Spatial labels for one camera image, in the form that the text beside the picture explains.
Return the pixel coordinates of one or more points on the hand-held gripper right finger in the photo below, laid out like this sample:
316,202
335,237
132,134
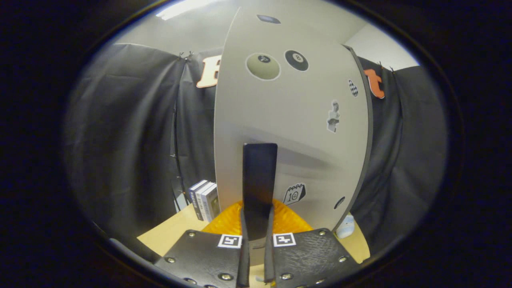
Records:
268,260

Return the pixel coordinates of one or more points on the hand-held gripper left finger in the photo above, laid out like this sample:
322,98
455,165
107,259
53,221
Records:
244,264

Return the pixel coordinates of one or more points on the white cabinet door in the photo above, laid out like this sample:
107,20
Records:
304,132

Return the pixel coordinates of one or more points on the dark blue book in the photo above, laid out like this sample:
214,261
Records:
194,198

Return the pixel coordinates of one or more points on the white round object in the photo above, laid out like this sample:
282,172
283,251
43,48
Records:
346,228

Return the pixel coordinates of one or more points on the dark grey cabinet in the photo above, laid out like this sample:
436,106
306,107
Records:
370,132

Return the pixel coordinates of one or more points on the black backdrop cloth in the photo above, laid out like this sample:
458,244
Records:
128,140

